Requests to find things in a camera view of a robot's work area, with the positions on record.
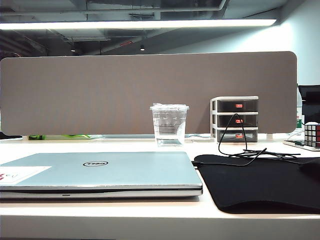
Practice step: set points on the clear plastic cup with lid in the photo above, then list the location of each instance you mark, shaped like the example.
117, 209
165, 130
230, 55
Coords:
170, 125

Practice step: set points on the silver Dell laptop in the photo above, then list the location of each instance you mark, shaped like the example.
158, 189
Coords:
112, 175

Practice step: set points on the white sticker on laptop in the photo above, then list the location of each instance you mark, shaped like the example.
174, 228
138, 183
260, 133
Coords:
30, 171

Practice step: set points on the small three-drawer organizer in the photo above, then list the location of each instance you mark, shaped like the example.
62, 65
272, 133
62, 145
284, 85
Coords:
213, 117

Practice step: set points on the brown desk divider panel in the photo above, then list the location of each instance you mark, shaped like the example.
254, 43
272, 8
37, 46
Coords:
100, 95

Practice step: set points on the ceiling spot lamp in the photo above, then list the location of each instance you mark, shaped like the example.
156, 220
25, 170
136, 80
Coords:
142, 48

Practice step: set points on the long ceiling light strip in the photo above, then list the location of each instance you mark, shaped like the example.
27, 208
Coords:
125, 24

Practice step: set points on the black mouse pad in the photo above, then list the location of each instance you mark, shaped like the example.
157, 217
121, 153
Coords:
250, 185

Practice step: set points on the green flat item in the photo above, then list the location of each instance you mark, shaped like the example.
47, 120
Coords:
36, 137

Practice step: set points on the white-edged smartphone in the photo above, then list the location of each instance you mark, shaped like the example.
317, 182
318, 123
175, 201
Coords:
293, 143

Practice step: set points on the white bottle green label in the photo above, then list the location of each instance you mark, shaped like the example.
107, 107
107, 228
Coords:
299, 110

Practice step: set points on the Rubik's cube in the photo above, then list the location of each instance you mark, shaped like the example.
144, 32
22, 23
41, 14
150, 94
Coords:
311, 133

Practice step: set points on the black flat object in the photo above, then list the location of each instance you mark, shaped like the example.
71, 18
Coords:
7, 136

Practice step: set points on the black computer mouse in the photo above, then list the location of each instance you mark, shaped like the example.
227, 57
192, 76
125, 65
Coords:
312, 167

